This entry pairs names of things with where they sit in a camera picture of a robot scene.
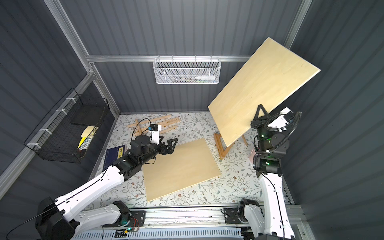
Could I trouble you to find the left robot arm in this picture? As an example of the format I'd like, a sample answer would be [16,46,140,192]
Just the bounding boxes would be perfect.
[35,135,178,240]

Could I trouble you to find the dark blue notebook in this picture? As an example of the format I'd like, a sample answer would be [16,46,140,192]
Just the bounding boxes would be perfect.
[103,145,125,171]

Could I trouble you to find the wooden easel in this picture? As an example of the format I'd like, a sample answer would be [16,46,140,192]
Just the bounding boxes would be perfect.
[213,133,235,160]
[127,115,181,136]

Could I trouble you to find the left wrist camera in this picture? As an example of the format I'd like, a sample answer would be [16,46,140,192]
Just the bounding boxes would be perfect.
[149,124,162,145]

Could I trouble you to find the white marker in basket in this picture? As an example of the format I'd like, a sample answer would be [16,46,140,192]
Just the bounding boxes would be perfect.
[194,75,216,82]

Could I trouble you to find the plywood board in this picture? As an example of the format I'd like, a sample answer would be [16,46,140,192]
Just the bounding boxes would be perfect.
[142,138,222,202]
[209,38,321,146]

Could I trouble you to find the pink pen cup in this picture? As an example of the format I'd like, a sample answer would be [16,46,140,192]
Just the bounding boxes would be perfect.
[249,149,257,165]

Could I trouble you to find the floral table mat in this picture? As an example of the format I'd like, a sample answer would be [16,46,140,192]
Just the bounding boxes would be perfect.
[86,112,264,210]

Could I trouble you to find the white mesh wall basket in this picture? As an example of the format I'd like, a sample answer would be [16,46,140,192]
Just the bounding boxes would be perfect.
[153,59,222,85]

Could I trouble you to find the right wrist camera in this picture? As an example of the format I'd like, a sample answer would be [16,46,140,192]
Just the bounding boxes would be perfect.
[267,107,294,132]

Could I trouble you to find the black wire wall basket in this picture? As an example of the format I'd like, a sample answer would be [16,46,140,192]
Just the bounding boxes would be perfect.
[24,88,110,164]

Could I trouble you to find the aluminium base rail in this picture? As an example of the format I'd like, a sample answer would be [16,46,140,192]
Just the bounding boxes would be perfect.
[80,203,304,230]

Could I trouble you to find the yellow sticky notes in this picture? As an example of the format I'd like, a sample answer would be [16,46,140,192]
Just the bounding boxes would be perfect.
[78,126,98,150]

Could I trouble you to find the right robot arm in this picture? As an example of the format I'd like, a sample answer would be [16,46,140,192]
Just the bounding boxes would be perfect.
[238,105,302,240]

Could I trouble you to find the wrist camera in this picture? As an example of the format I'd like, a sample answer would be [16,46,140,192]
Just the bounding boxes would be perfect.
[267,107,294,132]
[149,124,162,145]

